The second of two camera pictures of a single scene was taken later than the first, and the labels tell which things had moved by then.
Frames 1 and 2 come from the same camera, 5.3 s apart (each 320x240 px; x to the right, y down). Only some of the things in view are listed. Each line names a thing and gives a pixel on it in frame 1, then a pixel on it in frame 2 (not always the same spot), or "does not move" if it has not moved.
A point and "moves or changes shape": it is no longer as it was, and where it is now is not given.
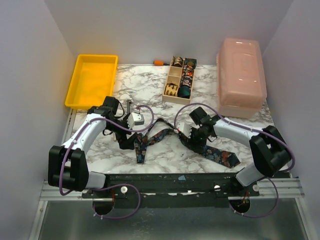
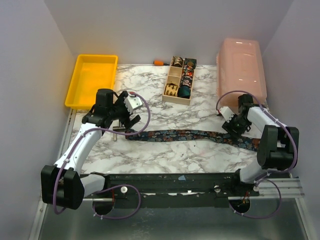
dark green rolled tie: (184, 91) does not move
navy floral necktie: (143, 141) moves or changes shape
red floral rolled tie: (187, 70) does not move
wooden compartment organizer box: (178, 86) does not move
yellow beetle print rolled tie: (171, 89) does not move
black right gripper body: (189, 140) → (233, 124)
